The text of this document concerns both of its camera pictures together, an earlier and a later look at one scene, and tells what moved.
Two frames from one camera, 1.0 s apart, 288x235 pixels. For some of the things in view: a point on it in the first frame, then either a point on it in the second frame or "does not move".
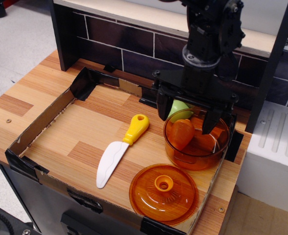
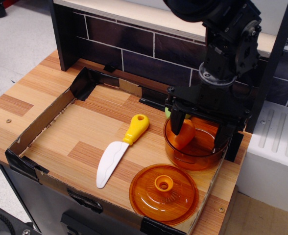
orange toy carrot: [180, 132] does not move
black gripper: [197, 84] -> [229, 103]
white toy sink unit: [271, 171] does not move
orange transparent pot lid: [166, 193] does not move
